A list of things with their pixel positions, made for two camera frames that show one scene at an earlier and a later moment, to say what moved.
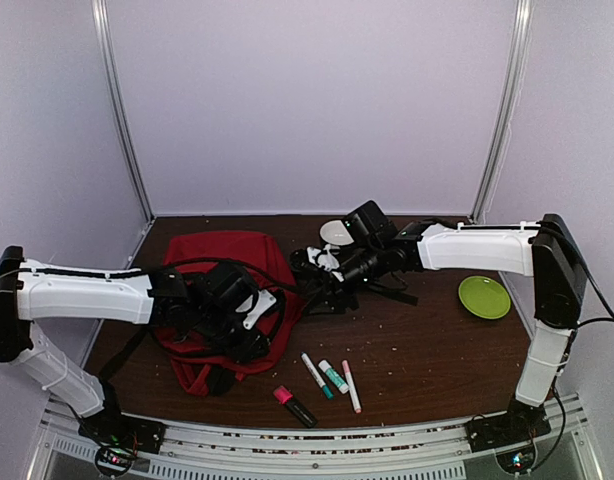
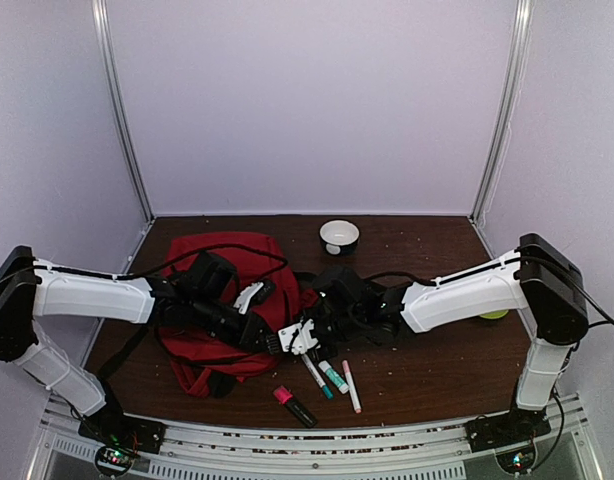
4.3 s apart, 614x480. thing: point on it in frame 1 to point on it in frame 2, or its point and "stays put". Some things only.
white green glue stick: (334, 376) stays put
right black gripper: (338, 299) to (322, 356)
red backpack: (200, 368) stays put
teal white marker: (328, 393) stays put
